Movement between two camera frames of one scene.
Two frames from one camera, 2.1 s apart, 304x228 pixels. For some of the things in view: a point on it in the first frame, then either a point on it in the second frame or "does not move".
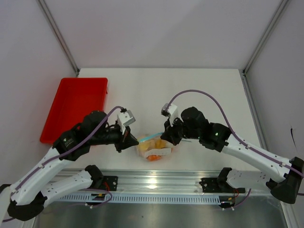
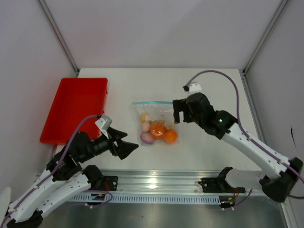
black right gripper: (166, 135) -> (181, 105)
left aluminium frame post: (56, 32) does not move
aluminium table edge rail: (172, 182) does not move
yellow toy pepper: (143, 146) -> (143, 117)
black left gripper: (126, 141) -> (124, 147)
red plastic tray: (74, 99) does not move
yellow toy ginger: (159, 144) -> (160, 122)
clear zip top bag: (154, 148) -> (156, 124)
